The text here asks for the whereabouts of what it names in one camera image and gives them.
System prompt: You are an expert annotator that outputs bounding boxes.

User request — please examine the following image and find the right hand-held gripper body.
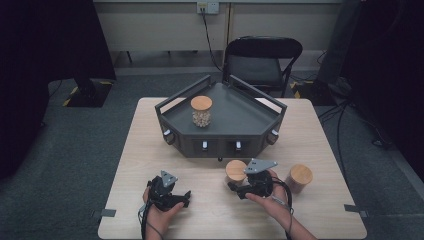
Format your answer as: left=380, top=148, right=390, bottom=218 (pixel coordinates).
left=243, top=158, right=278, bottom=198

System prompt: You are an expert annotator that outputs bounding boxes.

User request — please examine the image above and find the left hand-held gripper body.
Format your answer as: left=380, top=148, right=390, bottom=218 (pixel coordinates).
left=146, top=170, right=179, bottom=212

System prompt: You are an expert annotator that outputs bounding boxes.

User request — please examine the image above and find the glass jar with brown balls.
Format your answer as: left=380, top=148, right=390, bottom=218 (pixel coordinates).
left=225, top=159, right=248, bottom=186

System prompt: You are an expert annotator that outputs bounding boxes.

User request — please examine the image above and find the pinkish brown jar filling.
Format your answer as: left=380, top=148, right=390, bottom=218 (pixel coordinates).
left=285, top=177, right=306, bottom=195

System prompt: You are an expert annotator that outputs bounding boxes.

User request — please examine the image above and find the glass jar with pinkish filling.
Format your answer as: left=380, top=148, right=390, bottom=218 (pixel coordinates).
left=284, top=163, right=314, bottom=195

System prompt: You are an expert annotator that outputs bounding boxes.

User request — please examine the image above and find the dark grey rack with drawers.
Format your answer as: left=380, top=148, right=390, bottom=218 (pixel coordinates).
left=154, top=74, right=288, bottom=162

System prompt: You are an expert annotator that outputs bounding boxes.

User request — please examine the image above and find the pile of white nuts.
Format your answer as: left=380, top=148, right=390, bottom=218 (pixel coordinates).
left=192, top=110, right=212, bottom=128

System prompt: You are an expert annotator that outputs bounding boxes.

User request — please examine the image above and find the glass jar with white nuts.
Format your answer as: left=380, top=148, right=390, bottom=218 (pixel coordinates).
left=190, top=95, right=213, bottom=128

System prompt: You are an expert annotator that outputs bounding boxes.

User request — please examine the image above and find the person's right hand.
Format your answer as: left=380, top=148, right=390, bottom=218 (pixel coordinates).
left=244, top=169, right=294, bottom=231

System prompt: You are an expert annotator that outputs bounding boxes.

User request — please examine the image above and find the person's left hand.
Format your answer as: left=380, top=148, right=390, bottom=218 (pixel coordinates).
left=142, top=186, right=185, bottom=231

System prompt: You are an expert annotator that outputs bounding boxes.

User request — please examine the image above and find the black stand base with tape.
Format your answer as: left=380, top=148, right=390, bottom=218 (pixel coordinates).
left=293, top=79, right=338, bottom=107
left=62, top=78, right=113, bottom=108

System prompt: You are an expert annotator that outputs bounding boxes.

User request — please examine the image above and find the black folding chair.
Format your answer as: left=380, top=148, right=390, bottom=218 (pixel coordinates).
left=222, top=35, right=304, bottom=98

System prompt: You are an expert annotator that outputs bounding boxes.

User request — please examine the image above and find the black power adapter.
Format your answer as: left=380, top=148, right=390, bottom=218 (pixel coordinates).
left=372, top=138, right=393, bottom=150

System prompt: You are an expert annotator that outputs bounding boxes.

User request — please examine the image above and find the grey stand column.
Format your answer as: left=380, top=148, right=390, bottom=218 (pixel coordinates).
left=316, top=0, right=363, bottom=86

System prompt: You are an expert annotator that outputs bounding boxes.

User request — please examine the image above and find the black curtain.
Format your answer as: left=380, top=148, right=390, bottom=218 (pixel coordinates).
left=339, top=0, right=424, bottom=183
left=0, top=0, right=117, bottom=179

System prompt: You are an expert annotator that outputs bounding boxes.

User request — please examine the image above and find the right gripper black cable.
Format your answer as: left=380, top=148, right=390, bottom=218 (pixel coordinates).
left=270, top=176, right=295, bottom=240

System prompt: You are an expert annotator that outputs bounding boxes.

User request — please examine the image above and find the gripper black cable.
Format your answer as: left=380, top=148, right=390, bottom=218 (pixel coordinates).
left=137, top=203, right=165, bottom=240
left=270, top=176, right=295, bottom=240

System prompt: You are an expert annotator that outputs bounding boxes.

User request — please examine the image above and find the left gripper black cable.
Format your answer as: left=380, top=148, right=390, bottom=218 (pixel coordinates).
left=137, top=203, right=165, bottom=240

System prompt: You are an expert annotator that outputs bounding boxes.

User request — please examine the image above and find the black wall socket cable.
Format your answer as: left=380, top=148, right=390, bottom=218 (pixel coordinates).
left=200, top=9, right=224, bottom=73

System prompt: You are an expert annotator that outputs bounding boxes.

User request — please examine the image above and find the white wall socket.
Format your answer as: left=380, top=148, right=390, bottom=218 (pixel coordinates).
left=196, top=1, right=220, bottom=15

